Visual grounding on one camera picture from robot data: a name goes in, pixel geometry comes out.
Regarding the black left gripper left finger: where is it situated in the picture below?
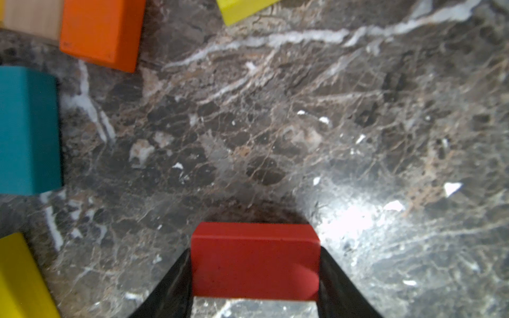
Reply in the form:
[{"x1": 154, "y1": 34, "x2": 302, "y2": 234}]
[{"x1": 129, "y1": 249, "x2": 194, "y2": 318}]

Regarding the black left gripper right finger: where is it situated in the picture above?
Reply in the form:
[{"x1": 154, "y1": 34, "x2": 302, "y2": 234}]
[{"x1": 317, "y1": 247, "x2": 383, "y2": 318}]

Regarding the red block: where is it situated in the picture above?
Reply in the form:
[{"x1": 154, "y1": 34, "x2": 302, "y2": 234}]
[{"x1": 190, "y1": 222, "x2": 321, "y2": 302}]

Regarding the yellow block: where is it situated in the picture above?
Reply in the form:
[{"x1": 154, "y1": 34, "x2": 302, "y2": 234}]
[{"x1": 1, "y1": 233, "x2": 60, "y2": 317}]

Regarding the teal block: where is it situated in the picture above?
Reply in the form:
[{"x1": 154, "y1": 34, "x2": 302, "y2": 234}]
[{"x1": 1, "y1": 66, "x2": 62, "y2": 196}]

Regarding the orange block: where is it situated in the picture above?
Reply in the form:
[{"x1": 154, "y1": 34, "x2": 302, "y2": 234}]
[{"x1": 59, "y1": 0, "x2": 146, "y2": 73}]

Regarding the yellow-green long block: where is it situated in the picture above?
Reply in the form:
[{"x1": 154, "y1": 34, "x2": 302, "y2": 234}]
[{"x1": 216, "y1": 0, "x2": 279, "y2": 26}]

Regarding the natural wood short block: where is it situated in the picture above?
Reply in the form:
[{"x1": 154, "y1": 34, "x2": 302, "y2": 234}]
[{"x1": 1, "y1": 0, "x2": 64, "y2": 42}]

